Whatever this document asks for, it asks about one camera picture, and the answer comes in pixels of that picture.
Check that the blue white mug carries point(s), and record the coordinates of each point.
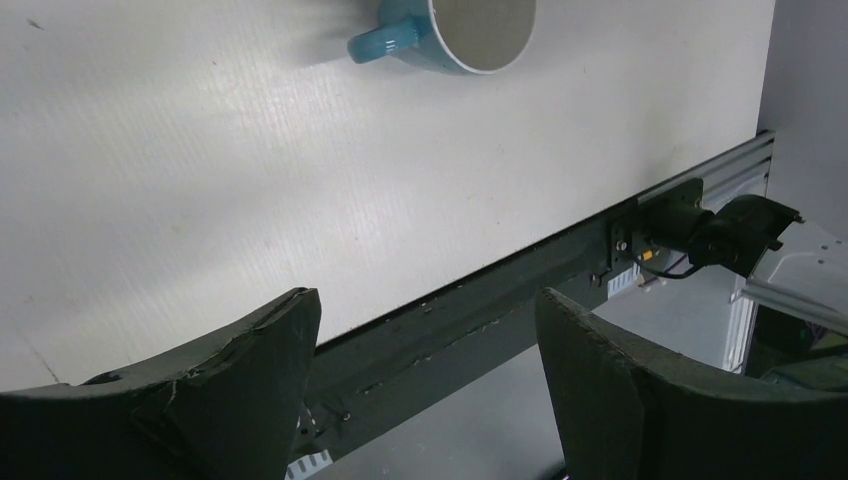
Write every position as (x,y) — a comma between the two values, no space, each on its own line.
(456,37)

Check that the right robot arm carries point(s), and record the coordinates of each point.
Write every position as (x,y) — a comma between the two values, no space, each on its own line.
(789,264)

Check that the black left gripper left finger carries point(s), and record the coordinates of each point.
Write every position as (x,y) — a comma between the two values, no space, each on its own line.
(223,406)

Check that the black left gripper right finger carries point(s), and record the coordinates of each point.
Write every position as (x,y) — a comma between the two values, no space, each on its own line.
(628,408)

